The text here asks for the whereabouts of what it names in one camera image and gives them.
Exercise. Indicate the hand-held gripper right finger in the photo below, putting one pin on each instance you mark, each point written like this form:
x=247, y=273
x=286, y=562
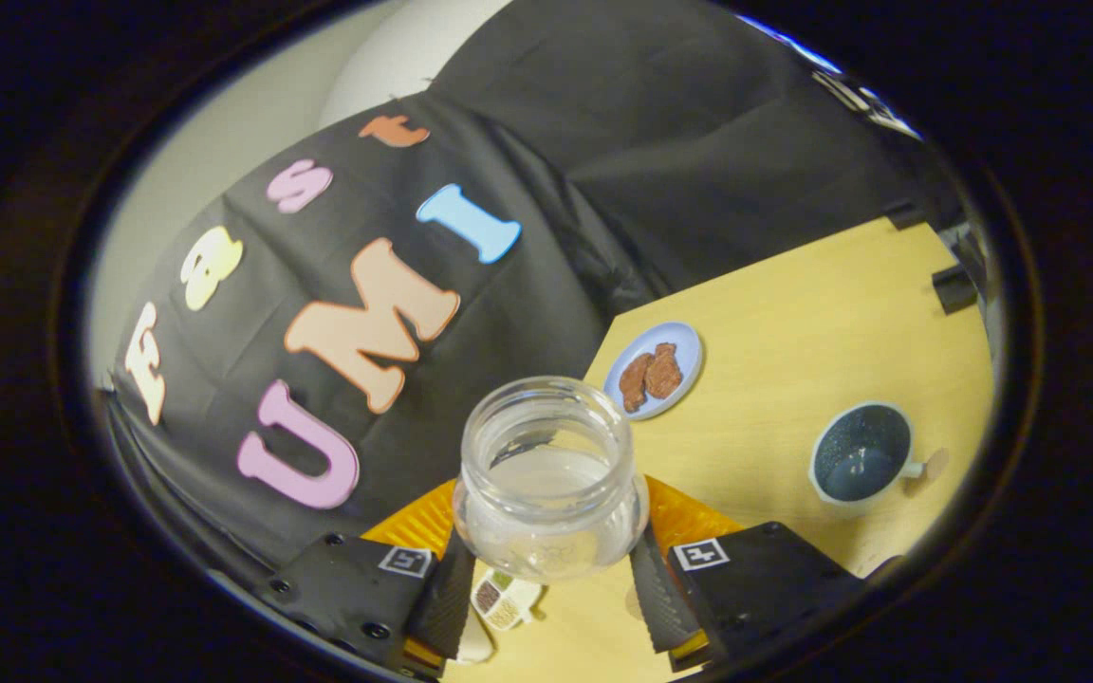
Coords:
x=656, y=607

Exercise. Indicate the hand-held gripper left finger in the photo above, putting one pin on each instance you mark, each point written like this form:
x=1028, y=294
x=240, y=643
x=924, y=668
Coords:
x=440, y=602

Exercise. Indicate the clear glass bottle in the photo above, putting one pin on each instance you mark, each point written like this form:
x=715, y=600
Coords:
x=551, y=493

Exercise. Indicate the white cup with blue inside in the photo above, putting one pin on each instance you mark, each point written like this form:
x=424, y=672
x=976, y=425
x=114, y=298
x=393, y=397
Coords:
x=860, y=455

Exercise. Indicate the white toaster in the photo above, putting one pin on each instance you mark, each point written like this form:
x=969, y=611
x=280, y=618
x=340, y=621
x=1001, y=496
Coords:
x=478, y=645

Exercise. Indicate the white divided grain tray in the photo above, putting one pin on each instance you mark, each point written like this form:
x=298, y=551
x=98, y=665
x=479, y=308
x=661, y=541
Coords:
x=507, y=599

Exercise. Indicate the brown cookie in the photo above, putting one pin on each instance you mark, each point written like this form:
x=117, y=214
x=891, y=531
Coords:
x=665, y=372
x=635, y=381

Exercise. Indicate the light blue plate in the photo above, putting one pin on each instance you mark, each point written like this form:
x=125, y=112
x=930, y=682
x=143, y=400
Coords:
x=684, y=346

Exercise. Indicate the wooden table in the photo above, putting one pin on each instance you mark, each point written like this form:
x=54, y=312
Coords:
x=774, y=323

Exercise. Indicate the black table clamp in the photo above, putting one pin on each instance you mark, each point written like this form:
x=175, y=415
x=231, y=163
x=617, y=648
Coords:
x=954, y=289
x=905, y=214

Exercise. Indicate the black backdrop cloth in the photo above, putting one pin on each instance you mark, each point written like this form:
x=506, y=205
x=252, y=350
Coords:
x=651, y=142

